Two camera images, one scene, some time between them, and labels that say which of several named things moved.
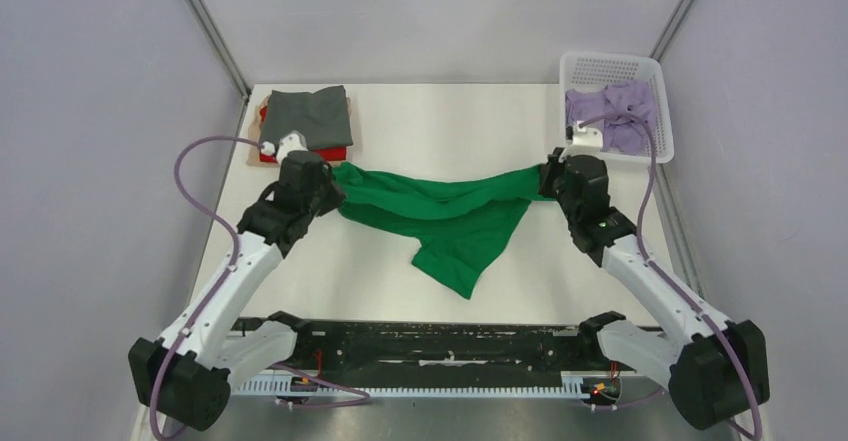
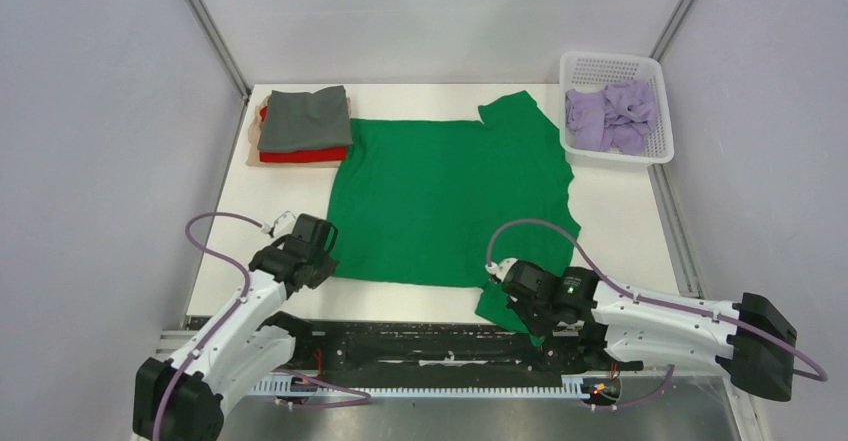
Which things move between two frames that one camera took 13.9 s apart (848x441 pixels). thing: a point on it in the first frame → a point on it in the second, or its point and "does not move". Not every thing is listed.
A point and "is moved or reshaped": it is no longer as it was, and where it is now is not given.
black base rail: (442, 348) does not move
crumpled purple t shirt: (621, 97) does not move
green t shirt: (462, 230) is moved or reshaped
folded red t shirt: (334, 154) does not move
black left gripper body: (325, 200) → (323, 267)
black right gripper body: (552, 182) → (534, 317)
